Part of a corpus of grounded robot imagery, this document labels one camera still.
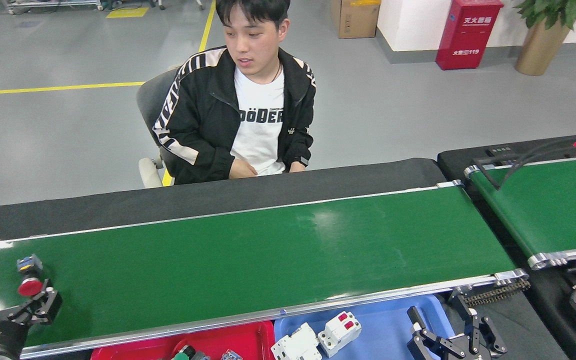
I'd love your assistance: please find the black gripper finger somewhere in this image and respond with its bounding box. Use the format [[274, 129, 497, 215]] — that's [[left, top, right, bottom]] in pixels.
[[451, 294, 509, 360], [407, 305, 462, 360]]

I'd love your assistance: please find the white circuit breaker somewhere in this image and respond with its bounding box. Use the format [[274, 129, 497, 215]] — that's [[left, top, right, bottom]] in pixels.
[[317, 311, 363, 358], [270, 322, 322, 360]]

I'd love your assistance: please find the green feeder conveyor belt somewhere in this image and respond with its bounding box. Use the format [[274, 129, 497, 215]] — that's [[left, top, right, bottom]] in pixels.
[[464, 152, 576, 271]]

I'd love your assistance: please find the long green conveyor belt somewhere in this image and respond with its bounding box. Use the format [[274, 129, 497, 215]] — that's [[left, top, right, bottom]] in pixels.
[[0, 180, 531, 360]]

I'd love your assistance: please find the person's right hand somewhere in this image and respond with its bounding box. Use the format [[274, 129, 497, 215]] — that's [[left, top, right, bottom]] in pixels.
[[228, 158, 258, 180]]

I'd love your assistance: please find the blue plastic bin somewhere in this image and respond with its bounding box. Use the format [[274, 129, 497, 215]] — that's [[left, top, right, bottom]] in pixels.
[[273, 294, 456, 360]]

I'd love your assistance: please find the black control panel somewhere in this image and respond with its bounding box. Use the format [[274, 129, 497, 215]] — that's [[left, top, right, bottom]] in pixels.
[[485, 145, 519, 159]]

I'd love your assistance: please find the red plastic bin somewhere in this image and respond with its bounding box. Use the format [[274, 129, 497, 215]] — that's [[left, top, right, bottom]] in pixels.
[[90, 320, 276, 360]]

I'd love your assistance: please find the grey office chair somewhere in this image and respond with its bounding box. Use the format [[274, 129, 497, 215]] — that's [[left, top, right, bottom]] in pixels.
[[135, 65, 183, 189]]

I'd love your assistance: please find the person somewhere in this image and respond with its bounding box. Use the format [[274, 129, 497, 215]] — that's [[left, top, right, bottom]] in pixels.
[[150, 0, 317, 186]]

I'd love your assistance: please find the green plant in brown pot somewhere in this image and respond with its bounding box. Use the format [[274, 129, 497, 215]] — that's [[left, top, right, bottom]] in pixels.
[[512, 0, 576, 77]]

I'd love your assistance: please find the red fire extinguisher box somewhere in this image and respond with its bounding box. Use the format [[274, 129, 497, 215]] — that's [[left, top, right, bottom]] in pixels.
[[435, 0, 505, 71]]

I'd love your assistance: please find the brown cardboard box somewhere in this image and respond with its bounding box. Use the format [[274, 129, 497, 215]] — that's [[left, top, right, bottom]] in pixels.
[[330, 0, 382, 40]]

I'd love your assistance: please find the black drive chain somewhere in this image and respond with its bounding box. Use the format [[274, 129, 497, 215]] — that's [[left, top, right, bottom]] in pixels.
[[450, 277, 531, 308]]

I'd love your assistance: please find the black cable bundle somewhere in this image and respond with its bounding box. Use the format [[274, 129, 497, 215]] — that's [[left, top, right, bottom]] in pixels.
[[472, 140, 576, 191]]

